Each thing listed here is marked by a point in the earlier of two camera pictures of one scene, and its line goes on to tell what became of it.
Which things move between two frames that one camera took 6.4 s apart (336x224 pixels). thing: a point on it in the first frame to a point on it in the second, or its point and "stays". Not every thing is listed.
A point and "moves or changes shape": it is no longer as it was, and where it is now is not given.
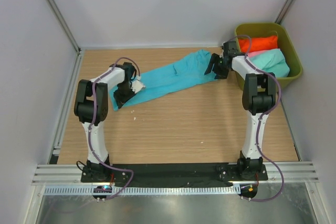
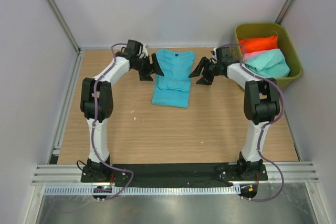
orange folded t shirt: [258, 43] stays
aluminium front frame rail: [71, 174] stays
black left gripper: [120, 100] to [145, 75]
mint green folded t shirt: [273, 62] stays
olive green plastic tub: [245, 30] stays
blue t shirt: [185, 71] moves or changes shape
